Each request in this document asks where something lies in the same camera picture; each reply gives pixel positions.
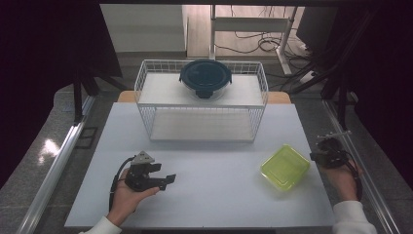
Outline right hand-held gripper black cable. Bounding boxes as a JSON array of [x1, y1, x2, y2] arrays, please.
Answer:
[[344, 159, 363, 201]]

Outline hand-held gripper black cable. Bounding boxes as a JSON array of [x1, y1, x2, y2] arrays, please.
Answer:
[[344, 159, 363, 201], [108, 156, 135, 213]]

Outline left hand-held gripper black cable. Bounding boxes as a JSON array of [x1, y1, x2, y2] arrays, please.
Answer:
[[108, 156, 135, 213]]

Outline wooden table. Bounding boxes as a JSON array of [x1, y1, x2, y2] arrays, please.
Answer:
[[116, 90, 292, 105]]

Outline white power strip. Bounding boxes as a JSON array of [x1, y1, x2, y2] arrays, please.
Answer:
[[298, 70, 318, 85]]

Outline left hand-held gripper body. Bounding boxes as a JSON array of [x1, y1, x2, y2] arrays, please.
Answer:
[[125, 150, 163, 193]]

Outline black floor cables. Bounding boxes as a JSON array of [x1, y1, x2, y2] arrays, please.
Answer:
[[213, 4, 313, 59]]

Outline white desk frame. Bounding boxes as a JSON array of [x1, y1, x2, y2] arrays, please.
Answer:
[[208, 4, 298, 76]]

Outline person's left hand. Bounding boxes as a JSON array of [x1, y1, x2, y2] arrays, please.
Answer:
[[106, 169, 160, 227]]

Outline black tripod stand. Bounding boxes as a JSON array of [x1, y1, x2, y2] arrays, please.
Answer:
[[282, 9, 358, 131], [72, 64, 130, 126]]

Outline white wire rack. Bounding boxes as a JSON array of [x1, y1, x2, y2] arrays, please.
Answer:
[[133, 58, 270, 143]]

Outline round dark blue lidded container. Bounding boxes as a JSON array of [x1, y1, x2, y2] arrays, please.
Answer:
[[178, 58, 233, 99]]

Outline white cabinet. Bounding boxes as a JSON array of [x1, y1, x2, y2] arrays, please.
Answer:
[[99, 3, 189, 54]]

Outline green square plastic container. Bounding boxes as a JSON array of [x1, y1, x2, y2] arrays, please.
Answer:
[[259, 143, 311, 192]]

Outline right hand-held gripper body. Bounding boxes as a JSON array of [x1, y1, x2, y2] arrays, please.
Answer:
[[316, 131, 353, 170]]

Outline person's right hand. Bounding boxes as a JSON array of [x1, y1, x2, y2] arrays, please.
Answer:
[[319, 159, 363, 203]]

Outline aluminium rail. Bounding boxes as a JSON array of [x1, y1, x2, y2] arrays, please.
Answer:
[[16, 96, 96, 234], [321, 98, 402, 234]]

